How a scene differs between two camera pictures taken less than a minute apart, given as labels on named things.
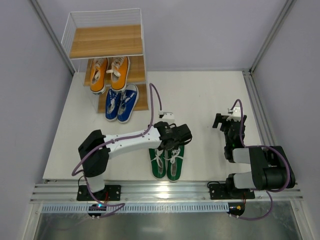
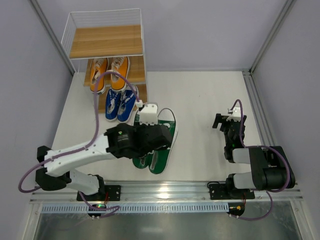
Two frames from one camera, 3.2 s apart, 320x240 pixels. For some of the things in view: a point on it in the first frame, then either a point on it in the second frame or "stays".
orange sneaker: x=98 y=75 stays
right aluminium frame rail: x=260 y=116 stays
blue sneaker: x=129 y=98 stays
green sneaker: x=175 y=158 -> x=159 y=161
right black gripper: x=225 y=124 stays
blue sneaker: x=112 y=99 stays
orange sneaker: x=119 y=71 stays
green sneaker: x=158 y=159 -> x=141 y=162
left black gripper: x=181 y=135 -> x=161 y=136
